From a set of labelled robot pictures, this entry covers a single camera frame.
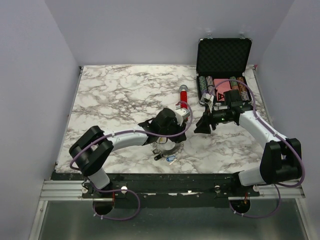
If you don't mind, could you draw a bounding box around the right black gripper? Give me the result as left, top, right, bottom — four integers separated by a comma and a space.
194, 103, 234, 134

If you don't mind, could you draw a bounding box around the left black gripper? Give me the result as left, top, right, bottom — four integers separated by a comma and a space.
159, 117, 187, 144

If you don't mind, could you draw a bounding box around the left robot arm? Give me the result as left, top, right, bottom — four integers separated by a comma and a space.
69, 108, 190, 198

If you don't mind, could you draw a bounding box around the black key tag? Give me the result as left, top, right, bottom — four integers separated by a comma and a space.
154, 154, 163, 161

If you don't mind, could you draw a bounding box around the red glitter microphone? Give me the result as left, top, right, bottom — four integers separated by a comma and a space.
179, 84, 188, 109

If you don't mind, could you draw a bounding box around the pink playing cards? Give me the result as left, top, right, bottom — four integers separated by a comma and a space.
213, 78, 231, 102

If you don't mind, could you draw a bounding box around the black poker chip case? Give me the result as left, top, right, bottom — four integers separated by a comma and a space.
196, 38, 252, 106

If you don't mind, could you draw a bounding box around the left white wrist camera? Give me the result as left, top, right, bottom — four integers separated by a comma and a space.
174, 103, 190, 123

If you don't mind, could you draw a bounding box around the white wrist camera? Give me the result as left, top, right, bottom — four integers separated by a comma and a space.
200, 93, 215, 112
174, 103, 190, 123

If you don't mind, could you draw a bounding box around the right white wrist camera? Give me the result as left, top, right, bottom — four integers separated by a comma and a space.
200, 93, 215, 112

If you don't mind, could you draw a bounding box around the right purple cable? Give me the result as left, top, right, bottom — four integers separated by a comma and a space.
208, 79, 307, 218

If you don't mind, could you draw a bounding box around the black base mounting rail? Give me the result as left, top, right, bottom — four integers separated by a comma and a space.
82, 173, 260, 209

